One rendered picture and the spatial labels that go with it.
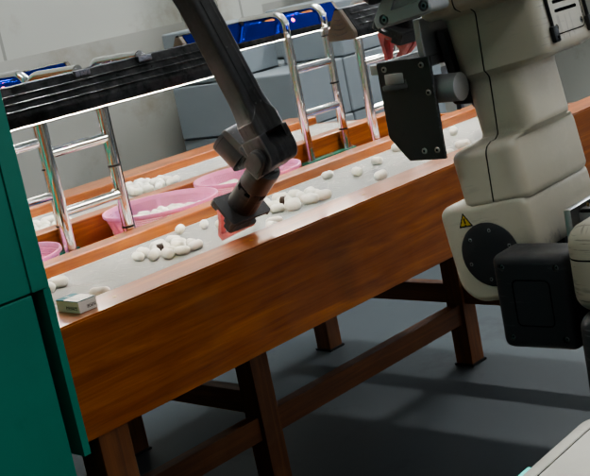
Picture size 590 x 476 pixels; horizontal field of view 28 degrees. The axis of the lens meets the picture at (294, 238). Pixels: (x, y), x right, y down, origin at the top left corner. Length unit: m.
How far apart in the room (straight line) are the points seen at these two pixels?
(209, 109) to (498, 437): 2.55
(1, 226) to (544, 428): 1.74
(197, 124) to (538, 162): 3.47
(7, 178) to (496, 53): 0.74
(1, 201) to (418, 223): 0.98
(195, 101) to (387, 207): 2.95
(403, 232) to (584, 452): 0.54
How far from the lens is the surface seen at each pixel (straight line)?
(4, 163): 1.70
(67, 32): 5.31
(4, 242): 1.70
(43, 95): 2.16
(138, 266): 2.22
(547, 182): 1.87
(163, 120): 5.61
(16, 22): 5.16
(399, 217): 2.34
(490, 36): 1.82
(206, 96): 5.14
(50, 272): 2.29
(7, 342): 1.71
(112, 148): 2.45
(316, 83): 4.91
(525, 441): 3.00
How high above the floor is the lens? 1.20
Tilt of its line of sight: 12 degrees down
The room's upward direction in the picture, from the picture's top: 11 degrees counter-clockwise
